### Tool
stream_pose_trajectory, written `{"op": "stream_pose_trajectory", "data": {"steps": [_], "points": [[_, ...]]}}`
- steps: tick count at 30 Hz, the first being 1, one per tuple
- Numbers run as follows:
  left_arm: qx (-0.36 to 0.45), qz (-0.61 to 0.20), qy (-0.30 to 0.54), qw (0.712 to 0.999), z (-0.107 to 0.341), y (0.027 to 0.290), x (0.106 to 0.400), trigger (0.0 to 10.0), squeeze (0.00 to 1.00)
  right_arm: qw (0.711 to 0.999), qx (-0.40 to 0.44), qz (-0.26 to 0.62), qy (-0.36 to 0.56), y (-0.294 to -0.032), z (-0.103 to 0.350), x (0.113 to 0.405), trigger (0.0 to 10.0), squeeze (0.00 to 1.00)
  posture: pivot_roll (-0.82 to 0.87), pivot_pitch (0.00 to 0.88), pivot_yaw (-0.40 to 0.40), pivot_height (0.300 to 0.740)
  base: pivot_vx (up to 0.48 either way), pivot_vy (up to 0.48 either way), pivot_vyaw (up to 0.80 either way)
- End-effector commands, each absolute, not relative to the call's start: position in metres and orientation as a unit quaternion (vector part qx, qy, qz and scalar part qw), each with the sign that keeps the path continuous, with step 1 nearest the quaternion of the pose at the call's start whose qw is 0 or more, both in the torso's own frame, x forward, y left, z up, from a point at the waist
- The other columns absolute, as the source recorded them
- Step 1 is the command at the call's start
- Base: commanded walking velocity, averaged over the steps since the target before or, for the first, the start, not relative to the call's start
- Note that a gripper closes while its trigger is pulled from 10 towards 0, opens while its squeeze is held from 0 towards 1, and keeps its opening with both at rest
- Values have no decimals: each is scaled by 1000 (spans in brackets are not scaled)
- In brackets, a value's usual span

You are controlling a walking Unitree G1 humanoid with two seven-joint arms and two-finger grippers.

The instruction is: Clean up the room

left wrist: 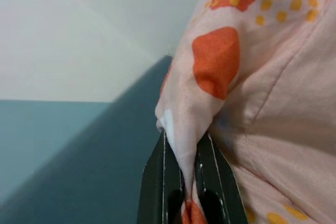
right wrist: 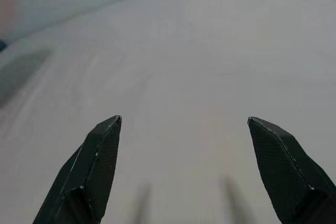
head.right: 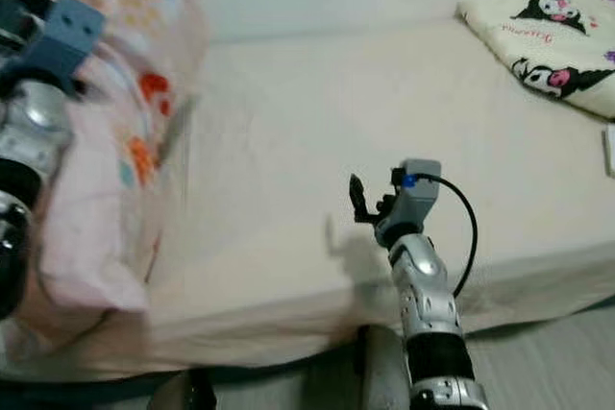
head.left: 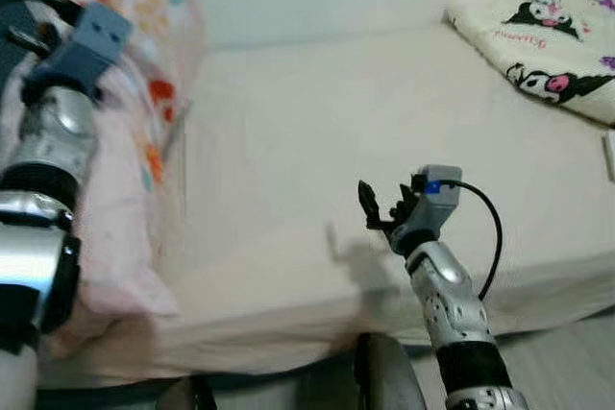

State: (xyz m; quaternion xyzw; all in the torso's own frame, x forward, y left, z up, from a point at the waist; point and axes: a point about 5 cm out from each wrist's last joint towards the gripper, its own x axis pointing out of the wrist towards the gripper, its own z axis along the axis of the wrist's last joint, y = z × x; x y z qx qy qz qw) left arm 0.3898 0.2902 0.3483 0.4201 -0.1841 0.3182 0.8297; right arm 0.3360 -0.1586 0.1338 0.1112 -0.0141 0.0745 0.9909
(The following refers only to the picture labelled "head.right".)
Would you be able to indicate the pink patterned pillow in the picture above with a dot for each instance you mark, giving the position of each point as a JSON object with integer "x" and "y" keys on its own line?
{"x": 96, "y": 228}

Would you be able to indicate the cream cartoon print blanket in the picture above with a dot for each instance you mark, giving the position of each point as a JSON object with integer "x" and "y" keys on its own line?
{"x": 500, "y": 31}

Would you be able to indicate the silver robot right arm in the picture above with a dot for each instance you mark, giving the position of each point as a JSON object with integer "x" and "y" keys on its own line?
{"x": 432, "y": 314}

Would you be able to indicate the cream sheeted bed mattress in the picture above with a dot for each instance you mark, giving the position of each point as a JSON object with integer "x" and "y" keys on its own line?
{"x": 307, "y": 112}

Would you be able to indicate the silver robot right leg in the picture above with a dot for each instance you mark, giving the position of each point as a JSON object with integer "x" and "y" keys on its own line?
{"x": 384, "y": 372}

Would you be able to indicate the silver robot leg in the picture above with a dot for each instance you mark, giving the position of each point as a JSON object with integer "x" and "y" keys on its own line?
{"x": 187, "y": 393}
{"x": 384, "y": 372}

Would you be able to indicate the silver robot left leg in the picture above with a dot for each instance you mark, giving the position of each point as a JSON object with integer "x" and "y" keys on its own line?
{"x": 187, "y": 393}

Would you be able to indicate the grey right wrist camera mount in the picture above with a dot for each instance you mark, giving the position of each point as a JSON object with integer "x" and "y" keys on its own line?
{"x": 421, "y": 194}

